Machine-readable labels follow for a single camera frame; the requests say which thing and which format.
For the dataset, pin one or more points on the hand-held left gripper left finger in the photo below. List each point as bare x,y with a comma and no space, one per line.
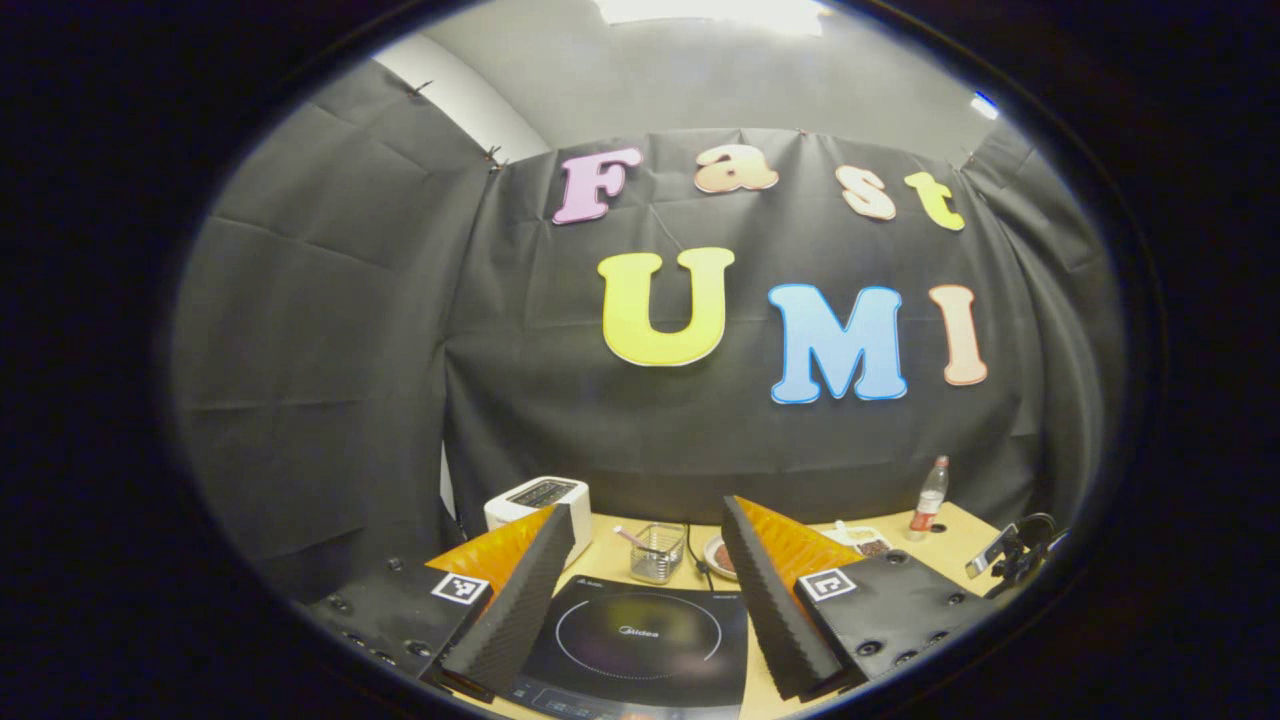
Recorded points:
520,600

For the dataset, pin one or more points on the black phone holder stand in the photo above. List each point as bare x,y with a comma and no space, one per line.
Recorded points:
1015,560

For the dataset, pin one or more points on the brown meat patty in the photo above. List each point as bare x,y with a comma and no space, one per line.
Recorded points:
725,558

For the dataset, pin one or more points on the white toaster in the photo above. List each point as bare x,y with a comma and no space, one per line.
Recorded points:
525,505

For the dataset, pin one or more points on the white round plate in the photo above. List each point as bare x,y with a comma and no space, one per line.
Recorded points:
710,560

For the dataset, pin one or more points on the ceiling light panel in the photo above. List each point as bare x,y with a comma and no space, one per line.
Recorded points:
710,12
984,104

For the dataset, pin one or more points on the black induction cooktop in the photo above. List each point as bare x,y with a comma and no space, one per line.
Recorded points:
640,640

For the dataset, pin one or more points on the white divided bean tray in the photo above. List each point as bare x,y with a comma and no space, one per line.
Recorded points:
862,540

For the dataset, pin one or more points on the plastic bottle with red label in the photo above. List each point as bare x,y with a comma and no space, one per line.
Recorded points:
928,505

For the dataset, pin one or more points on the black backdrop cloth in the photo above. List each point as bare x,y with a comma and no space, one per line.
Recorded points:
520,400

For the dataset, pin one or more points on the pink striped straw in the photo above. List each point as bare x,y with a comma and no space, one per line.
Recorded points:
632,537

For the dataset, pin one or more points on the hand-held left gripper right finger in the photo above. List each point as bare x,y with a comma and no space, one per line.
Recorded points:
765,600

